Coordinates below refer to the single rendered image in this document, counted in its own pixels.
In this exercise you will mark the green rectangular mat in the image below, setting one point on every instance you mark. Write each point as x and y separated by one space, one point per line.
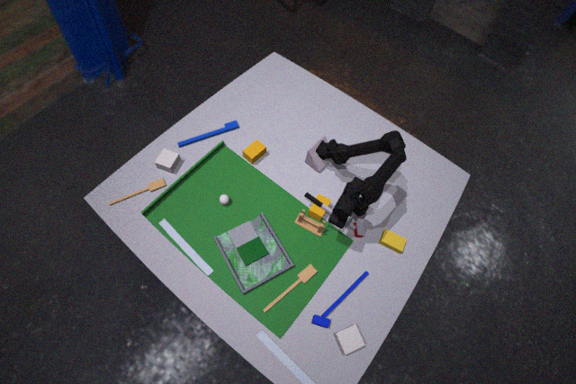
194 210

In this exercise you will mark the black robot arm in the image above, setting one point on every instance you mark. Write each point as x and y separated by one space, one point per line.
371 188

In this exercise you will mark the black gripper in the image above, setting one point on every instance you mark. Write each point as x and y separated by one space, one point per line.
337 221

